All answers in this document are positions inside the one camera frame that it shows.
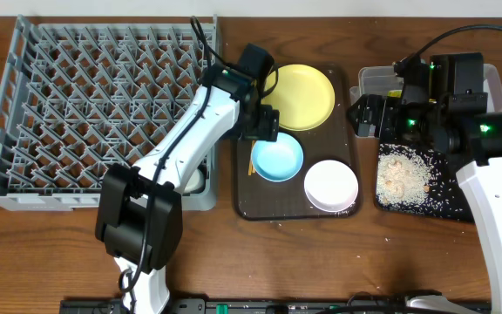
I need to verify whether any small white cup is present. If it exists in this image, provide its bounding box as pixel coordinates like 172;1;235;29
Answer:
184;169;206;195

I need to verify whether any light blue bowl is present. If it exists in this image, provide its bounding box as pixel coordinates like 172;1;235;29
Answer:
252;133;304;182

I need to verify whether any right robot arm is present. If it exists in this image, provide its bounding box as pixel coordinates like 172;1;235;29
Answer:
347;52;502;313

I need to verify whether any wooden chopstick left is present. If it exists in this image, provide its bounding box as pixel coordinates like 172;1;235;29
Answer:
248;140;256;176

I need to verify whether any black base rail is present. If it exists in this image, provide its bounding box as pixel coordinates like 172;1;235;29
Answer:
58;297;494;314

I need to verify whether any pile of rice waste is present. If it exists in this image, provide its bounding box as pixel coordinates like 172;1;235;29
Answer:
376;154;431;206

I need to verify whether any yellow plate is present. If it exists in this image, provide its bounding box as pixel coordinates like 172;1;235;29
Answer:
261;65;336;131

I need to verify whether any green yellow snack wrapper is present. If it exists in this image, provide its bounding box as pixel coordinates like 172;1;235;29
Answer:
387;90;402;98

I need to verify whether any dark brown serving tray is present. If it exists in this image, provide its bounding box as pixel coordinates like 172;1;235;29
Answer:
232;64;363;221

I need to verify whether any pink-white bowl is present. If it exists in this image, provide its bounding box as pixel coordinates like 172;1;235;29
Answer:
303;160;359;213

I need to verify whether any clear plastic bin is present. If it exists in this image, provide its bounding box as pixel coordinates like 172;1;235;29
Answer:
349;64;502;139

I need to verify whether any grey plastic dish rack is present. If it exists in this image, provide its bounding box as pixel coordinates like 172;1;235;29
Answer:
0;17;206;211

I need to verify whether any black waste tray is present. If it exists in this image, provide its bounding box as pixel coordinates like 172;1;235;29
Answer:
375;143;473;223

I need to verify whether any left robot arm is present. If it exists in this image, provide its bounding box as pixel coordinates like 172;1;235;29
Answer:
95;85;279;313

